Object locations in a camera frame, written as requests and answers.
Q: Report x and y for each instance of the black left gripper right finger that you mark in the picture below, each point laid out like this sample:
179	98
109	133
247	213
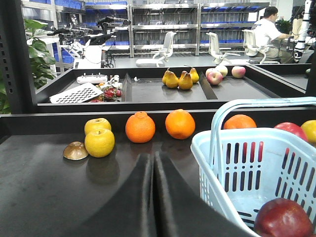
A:
179	212

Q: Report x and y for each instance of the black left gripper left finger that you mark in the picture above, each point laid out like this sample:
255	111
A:
129	212

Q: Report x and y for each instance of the light blue plastic basket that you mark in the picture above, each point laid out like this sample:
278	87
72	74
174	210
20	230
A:
242	169

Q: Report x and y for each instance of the dark red apple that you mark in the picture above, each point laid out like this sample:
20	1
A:
282	217

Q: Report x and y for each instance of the orange behind apples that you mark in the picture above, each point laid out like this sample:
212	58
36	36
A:
240	121

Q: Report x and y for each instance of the yellow orange front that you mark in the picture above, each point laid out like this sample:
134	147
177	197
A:
100	142

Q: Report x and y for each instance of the yellow orange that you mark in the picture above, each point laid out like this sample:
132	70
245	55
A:
100	142
96	123

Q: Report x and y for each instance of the brown mushroom cap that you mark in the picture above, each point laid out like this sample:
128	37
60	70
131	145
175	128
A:
75	151

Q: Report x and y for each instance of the orange with bumpy top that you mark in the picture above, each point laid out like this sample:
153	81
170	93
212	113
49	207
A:
140	128

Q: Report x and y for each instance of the orange far left upper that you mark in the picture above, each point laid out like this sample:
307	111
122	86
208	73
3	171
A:
180	124

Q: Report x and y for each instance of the black wooden produce stand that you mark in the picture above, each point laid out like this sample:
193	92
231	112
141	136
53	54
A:
44	195

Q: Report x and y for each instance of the yellow orange back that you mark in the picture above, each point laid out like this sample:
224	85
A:
96	123

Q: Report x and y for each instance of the brown yellow pear middle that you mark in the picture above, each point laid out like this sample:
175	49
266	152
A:
185	81

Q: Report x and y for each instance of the brown yellow pear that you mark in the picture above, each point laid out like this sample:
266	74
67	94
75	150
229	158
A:
185	81
170	79

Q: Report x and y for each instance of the brown yellow pear left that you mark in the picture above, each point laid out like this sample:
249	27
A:
170	79

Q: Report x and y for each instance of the red apple right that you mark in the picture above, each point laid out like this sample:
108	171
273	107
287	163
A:
292	128

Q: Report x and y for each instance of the yellow pear right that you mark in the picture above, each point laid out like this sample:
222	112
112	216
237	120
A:
194	75

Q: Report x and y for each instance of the white game controller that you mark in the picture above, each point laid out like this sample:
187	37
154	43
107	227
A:
93	78

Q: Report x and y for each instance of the pale apple upper middle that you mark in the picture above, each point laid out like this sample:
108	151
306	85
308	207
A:
222	69

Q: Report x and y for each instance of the pink apple upper right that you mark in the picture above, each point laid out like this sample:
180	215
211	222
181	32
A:
238	72

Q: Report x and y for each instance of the yellow orange fruit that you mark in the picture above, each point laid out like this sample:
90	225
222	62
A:
309	128

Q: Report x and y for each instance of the white office chair left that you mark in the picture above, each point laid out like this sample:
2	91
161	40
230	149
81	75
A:
160	56

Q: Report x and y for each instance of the white office chair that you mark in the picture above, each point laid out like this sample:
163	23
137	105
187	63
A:
215	50
160	56

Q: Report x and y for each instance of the white office chair middle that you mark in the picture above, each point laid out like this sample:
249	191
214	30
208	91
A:
215	50

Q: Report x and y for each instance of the potted green plant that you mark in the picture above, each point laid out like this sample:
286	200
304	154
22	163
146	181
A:
41	59

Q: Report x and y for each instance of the metal storage rack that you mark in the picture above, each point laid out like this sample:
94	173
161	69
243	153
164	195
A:
191	20

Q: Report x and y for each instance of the seated person white shirt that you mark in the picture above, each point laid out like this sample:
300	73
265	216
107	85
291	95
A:
265	32

